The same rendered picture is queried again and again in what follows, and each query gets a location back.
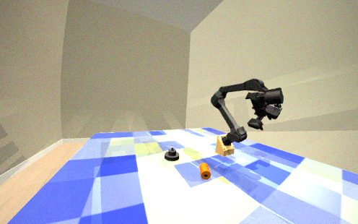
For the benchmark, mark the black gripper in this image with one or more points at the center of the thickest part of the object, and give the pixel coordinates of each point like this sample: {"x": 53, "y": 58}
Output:
{"x": 257, "y": 123}

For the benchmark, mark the orange cylinder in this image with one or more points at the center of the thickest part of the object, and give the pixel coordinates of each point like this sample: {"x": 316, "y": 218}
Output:
{"x": 204, "y": 170}

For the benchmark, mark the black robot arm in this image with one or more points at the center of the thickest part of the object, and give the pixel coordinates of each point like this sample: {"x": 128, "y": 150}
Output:
{"x": 273, "y": 96}

